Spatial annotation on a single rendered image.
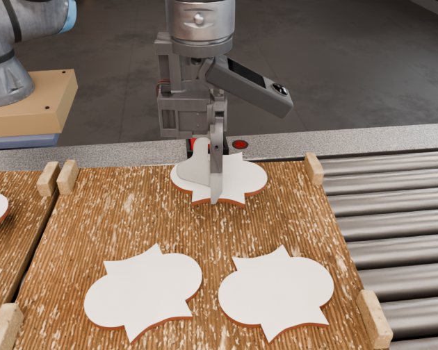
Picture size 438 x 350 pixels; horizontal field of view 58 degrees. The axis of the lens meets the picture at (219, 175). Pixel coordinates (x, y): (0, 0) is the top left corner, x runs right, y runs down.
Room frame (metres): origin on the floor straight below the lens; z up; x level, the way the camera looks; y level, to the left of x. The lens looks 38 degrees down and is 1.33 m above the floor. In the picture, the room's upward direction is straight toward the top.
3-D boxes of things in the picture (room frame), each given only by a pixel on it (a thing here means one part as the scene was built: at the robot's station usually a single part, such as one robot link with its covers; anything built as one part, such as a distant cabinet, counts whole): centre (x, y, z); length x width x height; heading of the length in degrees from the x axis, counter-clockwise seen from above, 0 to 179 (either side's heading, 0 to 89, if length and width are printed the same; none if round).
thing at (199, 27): (0.44, 0.02, 1.20); 0.08 x 0.08 x 0.05
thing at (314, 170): (0.51, -0.15, 0.95); 0.06 x 0.02 x 0.03; 3
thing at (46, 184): (0.48, 0.26, 0.95); 0.06 x 0.02 x 0.03; 2
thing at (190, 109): (0.45, 0.03, 1.12); 0.09 x 0.08 x 0.12; 89
